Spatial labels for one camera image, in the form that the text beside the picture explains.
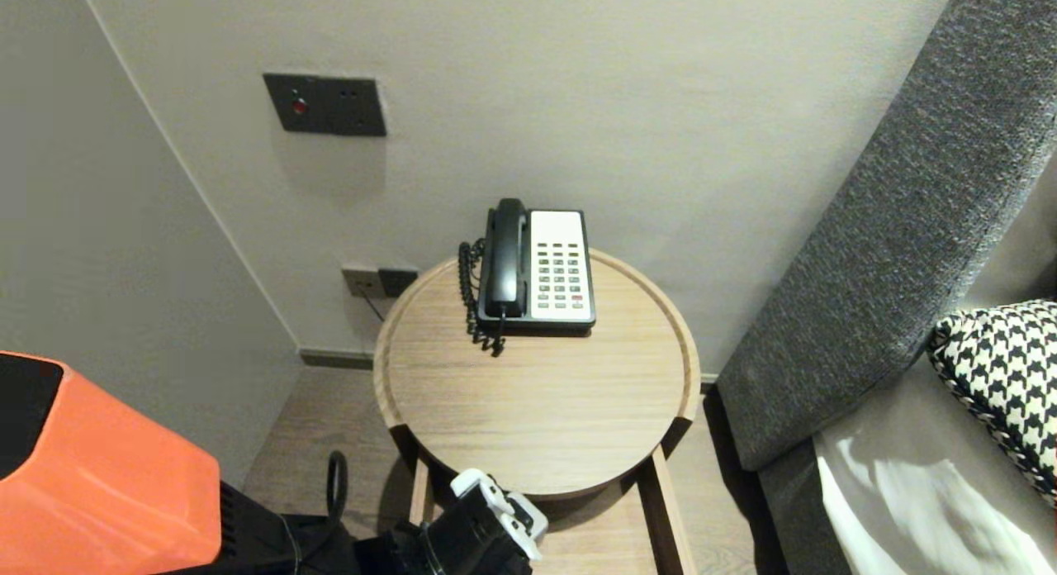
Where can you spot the dark wall switch panel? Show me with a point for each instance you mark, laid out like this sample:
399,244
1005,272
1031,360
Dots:
330,106

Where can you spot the dark wall outlet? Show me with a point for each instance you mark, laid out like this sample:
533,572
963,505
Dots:
400,280

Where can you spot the round wooden nightstand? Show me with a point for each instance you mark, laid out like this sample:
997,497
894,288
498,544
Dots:
603,542

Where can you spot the white bed sheet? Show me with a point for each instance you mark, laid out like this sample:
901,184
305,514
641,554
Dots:
925,492

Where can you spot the round wooden side table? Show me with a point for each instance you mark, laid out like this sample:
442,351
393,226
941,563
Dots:
537,393

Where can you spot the black telephone handset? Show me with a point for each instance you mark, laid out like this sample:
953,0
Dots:
505,261

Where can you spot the grey fabric headboard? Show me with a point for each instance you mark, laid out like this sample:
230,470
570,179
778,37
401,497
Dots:
875,269

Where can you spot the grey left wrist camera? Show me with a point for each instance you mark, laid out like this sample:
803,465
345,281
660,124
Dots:
535,521

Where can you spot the black white houndstooth pillow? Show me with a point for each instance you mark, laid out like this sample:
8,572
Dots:
1007,377

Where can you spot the beige wall outlet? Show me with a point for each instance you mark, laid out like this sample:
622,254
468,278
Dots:
361,282

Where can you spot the black and white telephone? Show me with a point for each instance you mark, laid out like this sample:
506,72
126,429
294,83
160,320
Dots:
557,261

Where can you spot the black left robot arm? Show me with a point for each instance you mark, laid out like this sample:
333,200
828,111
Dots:
107,476

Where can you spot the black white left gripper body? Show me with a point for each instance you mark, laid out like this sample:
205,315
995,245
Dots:
471,534

